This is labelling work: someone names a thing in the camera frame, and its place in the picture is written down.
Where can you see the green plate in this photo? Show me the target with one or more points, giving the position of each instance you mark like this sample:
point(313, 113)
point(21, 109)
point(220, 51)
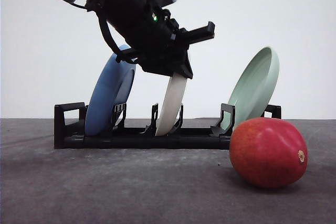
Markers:
point(254, 89)

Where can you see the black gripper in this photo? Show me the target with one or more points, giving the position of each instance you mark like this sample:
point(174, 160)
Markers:
point(154, 38)

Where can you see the blue plate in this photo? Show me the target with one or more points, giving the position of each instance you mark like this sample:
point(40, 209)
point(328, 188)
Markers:
point(112, 85)

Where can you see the red pomegranate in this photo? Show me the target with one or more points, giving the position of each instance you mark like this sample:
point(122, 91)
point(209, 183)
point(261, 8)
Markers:
point(268, 152)

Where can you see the white plate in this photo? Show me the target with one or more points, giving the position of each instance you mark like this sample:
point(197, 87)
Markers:
point(171, 105)

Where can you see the black dish rack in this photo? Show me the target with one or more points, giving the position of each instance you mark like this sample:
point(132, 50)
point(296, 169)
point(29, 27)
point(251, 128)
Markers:
point(71, 130)

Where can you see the black cable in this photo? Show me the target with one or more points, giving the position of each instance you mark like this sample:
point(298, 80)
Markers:
point(123, 53)

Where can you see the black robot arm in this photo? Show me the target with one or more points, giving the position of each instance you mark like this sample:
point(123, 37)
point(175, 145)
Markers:
point(154, 39)

